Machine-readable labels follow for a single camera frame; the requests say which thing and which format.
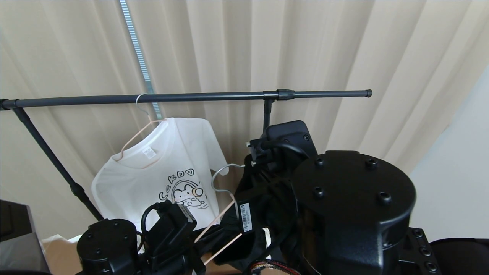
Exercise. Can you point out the black clothes rack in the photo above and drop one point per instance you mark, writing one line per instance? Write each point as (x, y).
(324, 93)

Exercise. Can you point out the pink clothes hanger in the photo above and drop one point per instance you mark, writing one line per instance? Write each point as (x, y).
(225, 246)
(149, 120)

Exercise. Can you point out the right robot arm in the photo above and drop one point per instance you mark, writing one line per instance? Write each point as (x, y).
(351, 206)

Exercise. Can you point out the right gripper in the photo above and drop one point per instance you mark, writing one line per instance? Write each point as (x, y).
(275, 206)

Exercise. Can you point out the white printed t-shirt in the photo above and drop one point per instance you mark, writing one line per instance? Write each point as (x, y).
(126, 183)

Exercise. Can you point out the beige curtain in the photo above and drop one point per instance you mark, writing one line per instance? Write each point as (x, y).
(305, 46)

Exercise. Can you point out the black shorts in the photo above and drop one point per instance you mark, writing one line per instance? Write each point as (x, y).
(240, 256)

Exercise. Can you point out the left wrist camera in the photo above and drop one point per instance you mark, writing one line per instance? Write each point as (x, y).
(168, 229)

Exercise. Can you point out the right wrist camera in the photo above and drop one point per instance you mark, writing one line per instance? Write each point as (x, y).
(286, 137)

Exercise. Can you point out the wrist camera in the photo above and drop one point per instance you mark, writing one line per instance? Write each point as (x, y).
(168, 229)
(286, 137)

